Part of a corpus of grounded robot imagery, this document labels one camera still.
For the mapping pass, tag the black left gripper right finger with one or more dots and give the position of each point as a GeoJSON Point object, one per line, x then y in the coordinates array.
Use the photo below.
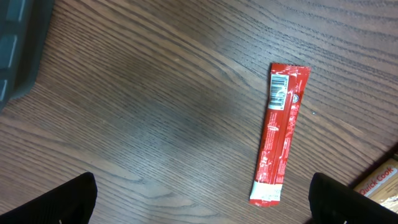
{"type": "Point", "coordinates": [334, 203]}

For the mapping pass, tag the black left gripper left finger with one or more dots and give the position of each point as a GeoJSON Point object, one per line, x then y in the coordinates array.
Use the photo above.
{"type": "Point", "coordinates": [70, 203]}

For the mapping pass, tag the orange long noodle package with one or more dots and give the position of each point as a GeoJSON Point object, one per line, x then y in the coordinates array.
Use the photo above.
{"type": "Point", "coordinates": [381, 185]}

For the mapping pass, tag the red snack stick packet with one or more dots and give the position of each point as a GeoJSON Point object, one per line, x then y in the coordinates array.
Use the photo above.
{"type": "Point", "coordinates": [286, 88]}

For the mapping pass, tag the grey plastic mesh basket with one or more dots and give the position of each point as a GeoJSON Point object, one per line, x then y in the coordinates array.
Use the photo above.
{"type": "Point", "coordinates": [24, 27]}

